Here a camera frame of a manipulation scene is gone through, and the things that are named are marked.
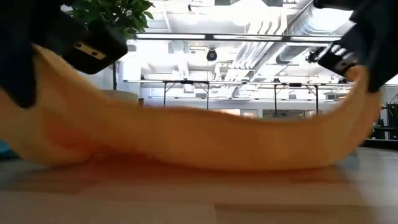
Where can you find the green leafy plant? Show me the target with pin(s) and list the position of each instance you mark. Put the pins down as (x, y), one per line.
(124, 15)

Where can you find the silver ventilation duct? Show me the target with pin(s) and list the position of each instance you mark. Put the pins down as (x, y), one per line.
(298, 31)

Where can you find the long ceiling light bar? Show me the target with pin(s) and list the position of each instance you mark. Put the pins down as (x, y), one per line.
(248, 37)

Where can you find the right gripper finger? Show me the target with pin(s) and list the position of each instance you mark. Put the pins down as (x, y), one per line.
(382, 62)

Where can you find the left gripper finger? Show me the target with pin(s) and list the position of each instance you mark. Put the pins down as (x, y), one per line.
(18, 74)

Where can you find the black ceiling camera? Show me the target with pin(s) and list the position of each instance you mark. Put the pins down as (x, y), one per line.
(312, 56)
(211, 55)

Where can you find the orange microfiber towel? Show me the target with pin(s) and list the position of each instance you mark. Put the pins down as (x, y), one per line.
(186, 140)

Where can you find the teal microfiber towel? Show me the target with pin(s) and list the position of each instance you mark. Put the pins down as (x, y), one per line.
(4, 147)

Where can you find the white plant pot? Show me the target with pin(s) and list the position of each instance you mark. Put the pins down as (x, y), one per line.
(124, 95)

